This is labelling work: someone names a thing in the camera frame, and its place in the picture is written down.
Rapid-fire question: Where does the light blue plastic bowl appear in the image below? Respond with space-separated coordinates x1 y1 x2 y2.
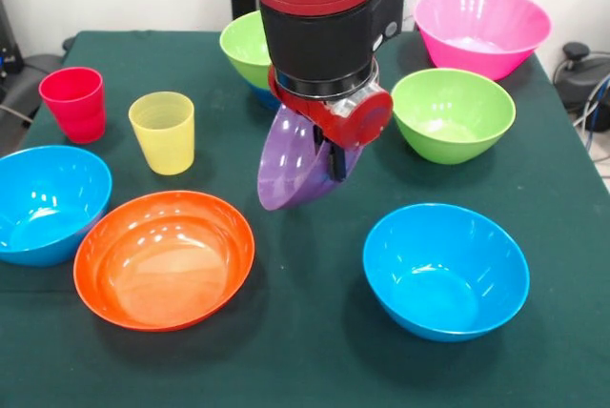
362 202 531 343
0 145 113 268

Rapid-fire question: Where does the tangle of floor cables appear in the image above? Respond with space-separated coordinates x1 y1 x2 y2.
571 71 610 180

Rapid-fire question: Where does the orange plastic bowl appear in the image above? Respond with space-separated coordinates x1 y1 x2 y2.
72 190 256 333

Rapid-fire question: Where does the black equipment case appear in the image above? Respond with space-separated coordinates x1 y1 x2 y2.
0 0 25 90

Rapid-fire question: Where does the large magenta plastic bowl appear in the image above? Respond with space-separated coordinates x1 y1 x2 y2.
413 0 553 82

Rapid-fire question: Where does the purple plastic bowl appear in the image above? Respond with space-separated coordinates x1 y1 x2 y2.
256 103 366 212

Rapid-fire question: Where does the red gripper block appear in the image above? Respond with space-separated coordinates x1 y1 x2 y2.
266 67 395 183

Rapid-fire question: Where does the green plastic bowl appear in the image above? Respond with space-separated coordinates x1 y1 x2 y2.
390 68 518 166
218 10 274 92

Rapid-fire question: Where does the yellow plastic cup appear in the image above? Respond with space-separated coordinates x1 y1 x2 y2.
128 91 195 176

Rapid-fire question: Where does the red plastic cup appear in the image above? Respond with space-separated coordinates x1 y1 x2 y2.
38 67 107 145

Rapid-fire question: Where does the dark green tablecloth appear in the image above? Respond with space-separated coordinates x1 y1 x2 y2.
0 30 610 408

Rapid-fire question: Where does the small dark blue bowl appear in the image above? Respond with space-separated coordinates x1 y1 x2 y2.
246 81 283 112

